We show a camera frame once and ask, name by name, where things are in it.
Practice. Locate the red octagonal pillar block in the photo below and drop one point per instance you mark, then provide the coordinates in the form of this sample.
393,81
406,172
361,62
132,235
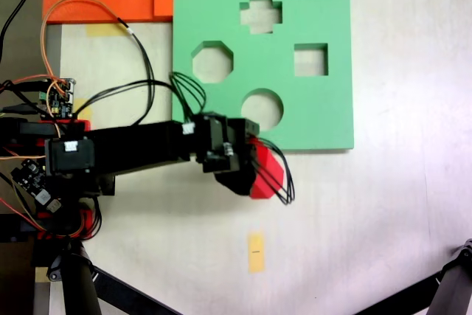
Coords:
267,162

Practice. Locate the yellow tape marker with line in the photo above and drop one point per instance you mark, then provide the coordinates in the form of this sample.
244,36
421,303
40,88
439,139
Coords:
256,261

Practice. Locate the black power circuit board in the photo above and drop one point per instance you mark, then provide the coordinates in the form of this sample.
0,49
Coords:
29,175

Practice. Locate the black tripod leg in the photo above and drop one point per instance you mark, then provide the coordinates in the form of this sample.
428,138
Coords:
453,285
79,285

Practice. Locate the green shape-hole board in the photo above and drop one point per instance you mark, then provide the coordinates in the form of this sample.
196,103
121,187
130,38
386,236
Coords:
324,116

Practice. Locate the wide yellow tape strip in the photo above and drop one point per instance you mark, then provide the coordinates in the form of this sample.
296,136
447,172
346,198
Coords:
103,30

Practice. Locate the small yellow tape piece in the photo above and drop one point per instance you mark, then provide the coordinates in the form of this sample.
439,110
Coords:
86,114

